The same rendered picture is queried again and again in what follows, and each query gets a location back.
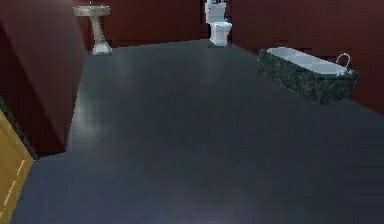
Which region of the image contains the white toilet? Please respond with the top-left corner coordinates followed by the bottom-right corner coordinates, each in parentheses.
top-left (204, 0), bottom-right (233, 47)

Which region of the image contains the green marble bathtub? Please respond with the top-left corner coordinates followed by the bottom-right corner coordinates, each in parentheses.
top-left (255, 46), bottom-right (361, 106)

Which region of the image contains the silver bathtub faucet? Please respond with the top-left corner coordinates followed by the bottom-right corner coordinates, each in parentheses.
top-left (335, 52), bottom-right (354, 76)

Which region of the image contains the yellow wooden door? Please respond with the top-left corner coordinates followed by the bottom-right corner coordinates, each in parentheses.
top-left (0, 109), bottom-right (35, 224)

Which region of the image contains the beige pedestal sink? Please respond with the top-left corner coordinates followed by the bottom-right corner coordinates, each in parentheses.
top-left (72, 4), bottom-right (114, 56)

